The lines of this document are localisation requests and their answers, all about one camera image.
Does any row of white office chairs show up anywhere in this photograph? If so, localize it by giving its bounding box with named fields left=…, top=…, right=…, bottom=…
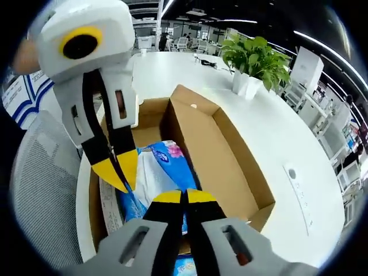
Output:
left=283, top=80, right=365, bottom=225

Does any metal storage shelf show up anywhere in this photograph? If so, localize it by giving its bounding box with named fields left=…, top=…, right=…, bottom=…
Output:
left=132, top=0, right=166, bottom=54

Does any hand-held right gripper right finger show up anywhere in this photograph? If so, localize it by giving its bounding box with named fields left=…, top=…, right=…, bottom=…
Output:
left=185, top=189, right=320, bottom=276

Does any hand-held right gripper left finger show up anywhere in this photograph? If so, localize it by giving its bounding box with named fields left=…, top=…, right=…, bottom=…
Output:
left=62, top=189, right=183, bottom=276

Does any grey mesh office chair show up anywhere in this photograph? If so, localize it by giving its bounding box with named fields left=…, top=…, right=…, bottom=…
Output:
left=10, top=110, right=98, bottom=267

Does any potted green plant white pot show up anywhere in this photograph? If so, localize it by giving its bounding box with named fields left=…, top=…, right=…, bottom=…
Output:
left=220, top=36, right=293, bottom=100

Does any blue white flower tissue pack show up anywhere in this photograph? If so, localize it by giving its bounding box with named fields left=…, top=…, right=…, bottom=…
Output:
left=134, top=139, right=200, bottom=236

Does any brown cardboard shoe box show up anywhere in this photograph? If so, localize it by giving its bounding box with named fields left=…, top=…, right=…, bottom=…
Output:
left=88, top=84, right=276, bottom=259

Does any blue wet wipes pack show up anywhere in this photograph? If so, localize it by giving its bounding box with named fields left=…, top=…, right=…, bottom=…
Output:
left=119, top=183, right=199, bottom=276

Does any person's left hand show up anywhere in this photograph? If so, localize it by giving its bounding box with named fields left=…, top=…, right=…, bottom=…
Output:
left=13, top=39, right=41, bottom=75

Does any blue white wall poster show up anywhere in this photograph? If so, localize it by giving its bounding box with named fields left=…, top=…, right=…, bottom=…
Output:
left=2, top=68, right=55, bottom=130

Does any white square pillar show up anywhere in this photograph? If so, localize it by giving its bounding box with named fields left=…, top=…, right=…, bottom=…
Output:
left=290, top=47, right=324, bottom=93

